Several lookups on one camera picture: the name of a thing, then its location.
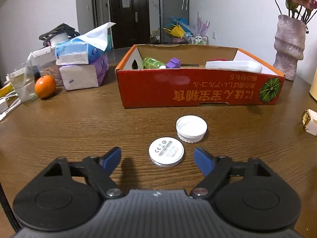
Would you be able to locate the yellow bag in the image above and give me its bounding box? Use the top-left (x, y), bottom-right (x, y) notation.
top-left (164, 25), bottom-right (185, 39)

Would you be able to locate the white ribbed bottle cap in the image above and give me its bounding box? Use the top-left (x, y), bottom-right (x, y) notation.
top-left (176, 115), bottom-right (207, 143)

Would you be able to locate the clear food container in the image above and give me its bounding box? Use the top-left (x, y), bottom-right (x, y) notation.
top-left (27, 46), bottom-right (63, 86)

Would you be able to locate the purple plastic jar lid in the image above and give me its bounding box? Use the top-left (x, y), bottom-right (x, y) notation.
top-left (165, 58), bottom-right (181, 69)

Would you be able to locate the metal trolley with bottles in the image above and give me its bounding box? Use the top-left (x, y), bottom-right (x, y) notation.
top-left (190, 36), bottom-right (209, 45)

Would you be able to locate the yellow snack packet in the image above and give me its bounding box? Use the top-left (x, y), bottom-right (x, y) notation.
top-left (0, 83), bottom-right (14, 98)

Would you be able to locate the white translucent plastic box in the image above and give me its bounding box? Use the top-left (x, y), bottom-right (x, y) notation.
top-left (205, 60), bottom-right (262, 74)

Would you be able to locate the white charger with cable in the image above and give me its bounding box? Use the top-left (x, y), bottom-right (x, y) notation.
top-left (0, 90), bottom-right (21, 121)

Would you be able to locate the blue tissue pack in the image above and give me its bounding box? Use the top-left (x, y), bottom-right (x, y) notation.
top-left (55, 22), bottom-right (115, 66)

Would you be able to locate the orange cardboard box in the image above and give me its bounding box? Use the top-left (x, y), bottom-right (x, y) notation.
top-left (116, 44), bottom-right (285, 108)

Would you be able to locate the orange fruit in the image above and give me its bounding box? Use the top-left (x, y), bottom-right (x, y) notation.
top-left (34, 75), bottom-right (56, 99)

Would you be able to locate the cream lamp shade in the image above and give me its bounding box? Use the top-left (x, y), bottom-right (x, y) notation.
top-left (309, 69), bottom-right (317, 101)

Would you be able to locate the white round flat disc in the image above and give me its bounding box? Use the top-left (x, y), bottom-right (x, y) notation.
top-left (148, 137), bottom-right (184, 168)

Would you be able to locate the white toothpick box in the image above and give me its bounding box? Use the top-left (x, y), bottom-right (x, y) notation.
top-left (301, 109), bottom-right (317, 136)

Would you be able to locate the clear plastic cup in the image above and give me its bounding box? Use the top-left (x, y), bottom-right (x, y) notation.
top-left (8, 61), bottom-right (36, 103)

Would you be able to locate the dark wooden door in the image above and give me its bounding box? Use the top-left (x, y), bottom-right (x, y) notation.
top-left (110, 0), bottom-right (150, 49)

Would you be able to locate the purple white tissue pack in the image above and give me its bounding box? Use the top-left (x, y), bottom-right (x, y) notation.
top-left (59, 54), bottom-right (109, 91)

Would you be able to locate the green spray bottle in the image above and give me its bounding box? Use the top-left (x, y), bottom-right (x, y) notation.
top-left (142, 57), bottom-right (167, 69)

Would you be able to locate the pink textured vase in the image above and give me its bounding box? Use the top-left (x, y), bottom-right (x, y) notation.
top-left (273, 14), bottom-right (306, 81)

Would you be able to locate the black headset on container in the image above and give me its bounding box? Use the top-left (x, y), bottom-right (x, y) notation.
top-left (39, 23), bottom-right (80, 47)

